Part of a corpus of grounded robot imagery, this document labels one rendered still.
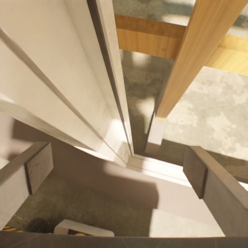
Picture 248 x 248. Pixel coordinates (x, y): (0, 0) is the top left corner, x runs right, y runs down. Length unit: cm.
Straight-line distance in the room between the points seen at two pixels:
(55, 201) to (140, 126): 60
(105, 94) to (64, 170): 78
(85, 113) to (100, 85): 3
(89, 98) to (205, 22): 17
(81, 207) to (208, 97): 87
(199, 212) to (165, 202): 16
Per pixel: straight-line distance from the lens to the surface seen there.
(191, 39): 28
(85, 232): 89
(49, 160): 17
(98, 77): 16
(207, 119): 98
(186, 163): 16
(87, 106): 16
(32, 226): 98
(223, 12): 24
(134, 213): 96
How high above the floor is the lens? 90
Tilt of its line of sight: 79 degrees down
